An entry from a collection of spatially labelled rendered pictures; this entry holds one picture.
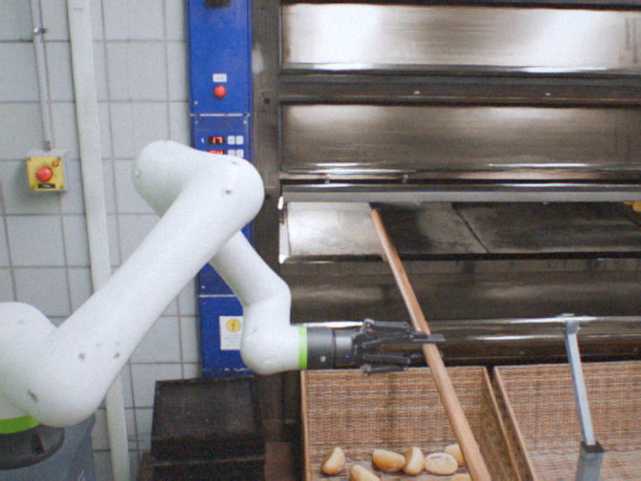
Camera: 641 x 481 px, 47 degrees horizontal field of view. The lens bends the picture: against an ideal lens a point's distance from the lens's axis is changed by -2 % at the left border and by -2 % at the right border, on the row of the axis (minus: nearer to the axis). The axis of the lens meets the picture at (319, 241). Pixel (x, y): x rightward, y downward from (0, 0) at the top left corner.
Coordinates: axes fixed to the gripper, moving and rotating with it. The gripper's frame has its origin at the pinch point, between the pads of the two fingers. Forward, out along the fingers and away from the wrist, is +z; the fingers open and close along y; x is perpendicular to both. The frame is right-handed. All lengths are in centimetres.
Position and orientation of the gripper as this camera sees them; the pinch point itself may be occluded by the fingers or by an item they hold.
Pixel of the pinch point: (427, 346)
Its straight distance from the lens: 165.0
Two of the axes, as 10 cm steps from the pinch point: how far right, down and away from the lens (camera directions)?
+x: 0.5, 3.4, -9.4
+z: 10.0, 0.0, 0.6
